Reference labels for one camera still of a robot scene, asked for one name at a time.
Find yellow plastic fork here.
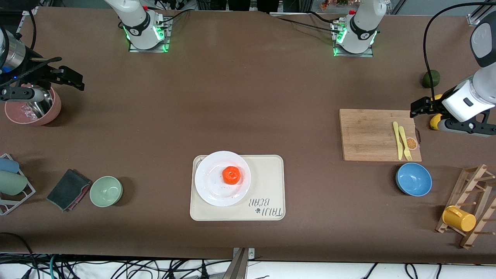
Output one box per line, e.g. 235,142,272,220
398,126,413,161

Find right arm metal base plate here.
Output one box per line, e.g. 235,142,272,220
129,17,171,53

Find black floor cable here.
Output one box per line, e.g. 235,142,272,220
0,232,38,279

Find clear ice cubes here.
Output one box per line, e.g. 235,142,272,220
17,105,37,121

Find black left base cable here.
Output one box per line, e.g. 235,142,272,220
271,15,338,32

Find aluminium table edge bracket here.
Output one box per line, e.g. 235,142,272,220
223,247,256,279

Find white round plate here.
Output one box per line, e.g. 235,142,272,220
195,151,251,207

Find pink bowl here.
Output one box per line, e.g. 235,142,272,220
5,86,62,126

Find green avocado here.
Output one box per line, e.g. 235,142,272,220
422,70,441,88

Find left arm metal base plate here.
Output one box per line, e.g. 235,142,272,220
331,19,374,58

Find orange mandarin fruit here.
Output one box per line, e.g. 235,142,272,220
222,166,241,185

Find wooden mug rack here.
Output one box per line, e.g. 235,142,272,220
436,164,496,249

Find pale green cup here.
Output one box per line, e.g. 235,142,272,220
0,170,28,196

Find dark grey folded cloth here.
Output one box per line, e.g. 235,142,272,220
46,169,93,212

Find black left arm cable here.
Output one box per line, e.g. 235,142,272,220
423,2,496,104

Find black base cable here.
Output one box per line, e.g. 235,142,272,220
271,15,338,32
153,9,191,29

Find blue bowl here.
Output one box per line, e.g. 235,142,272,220
395,162,433,197

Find metal ice scoop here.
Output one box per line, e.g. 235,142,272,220
33,86,53,118

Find yellow mug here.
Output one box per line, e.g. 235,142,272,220
442,205,477,232

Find black right base cable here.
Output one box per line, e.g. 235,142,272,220
153,9,191,29

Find white wire cup rack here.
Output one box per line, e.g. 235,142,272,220
0,153,36,216

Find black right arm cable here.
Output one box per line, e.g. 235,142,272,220
0,9,63,88

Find wooden cutting board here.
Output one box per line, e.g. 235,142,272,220
339,109,422,162

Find cream bear print tray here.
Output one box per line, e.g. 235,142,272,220
189,155,286,221

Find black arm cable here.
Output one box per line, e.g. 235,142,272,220
0,9,63,88
423,2,496,104

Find yellow plastic knife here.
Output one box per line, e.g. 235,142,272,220
393,121,404,160

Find light green bowl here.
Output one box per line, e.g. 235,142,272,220
90,176,123,208

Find blue cup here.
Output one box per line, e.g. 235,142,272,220
0,158,20,174

